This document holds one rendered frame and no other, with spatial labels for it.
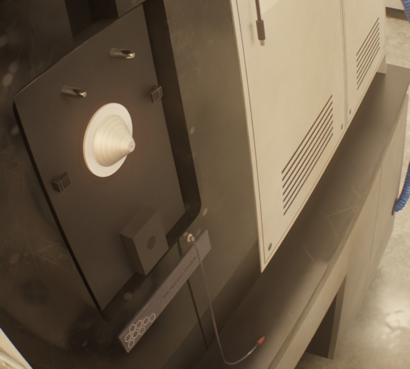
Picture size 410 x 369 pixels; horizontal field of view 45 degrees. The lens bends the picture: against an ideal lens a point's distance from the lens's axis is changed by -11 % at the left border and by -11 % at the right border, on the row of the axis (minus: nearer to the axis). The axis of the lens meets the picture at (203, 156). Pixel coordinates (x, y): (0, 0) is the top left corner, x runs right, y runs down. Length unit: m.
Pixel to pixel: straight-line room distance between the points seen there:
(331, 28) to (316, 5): 0.09
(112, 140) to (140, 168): 0.08
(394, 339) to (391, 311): 0.12
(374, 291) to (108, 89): 1.50
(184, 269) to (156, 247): 0.08
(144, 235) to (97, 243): 0.05
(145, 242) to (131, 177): 0.06
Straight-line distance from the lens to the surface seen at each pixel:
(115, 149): 0.44
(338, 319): 1.33
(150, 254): 0.53
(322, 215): 1.02
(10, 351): 0.44
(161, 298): 0.58
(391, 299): 1.82
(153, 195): 0.53
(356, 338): 1.71
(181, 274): 0.60
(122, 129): 0.44
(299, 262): 0.94
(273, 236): 0.83
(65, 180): 0.41
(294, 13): 0.75
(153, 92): 0.48
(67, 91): 0.40
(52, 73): 0.39
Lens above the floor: 1.45
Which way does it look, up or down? 37 degrees down
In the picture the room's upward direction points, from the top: 10 degrees counter-clockwise
